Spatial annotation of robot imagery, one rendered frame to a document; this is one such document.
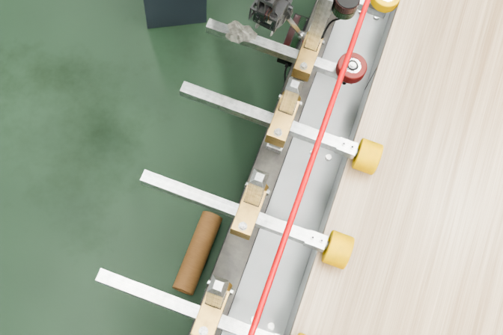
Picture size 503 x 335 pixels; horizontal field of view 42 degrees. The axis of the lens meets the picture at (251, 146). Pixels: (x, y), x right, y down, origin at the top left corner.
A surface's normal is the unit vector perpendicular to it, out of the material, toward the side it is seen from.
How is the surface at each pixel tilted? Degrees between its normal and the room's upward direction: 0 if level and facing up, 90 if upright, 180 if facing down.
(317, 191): 0
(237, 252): 0
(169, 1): 90
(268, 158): 0
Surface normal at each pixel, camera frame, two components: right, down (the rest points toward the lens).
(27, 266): 0.07, -0.35
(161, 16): 0.17, 0.93
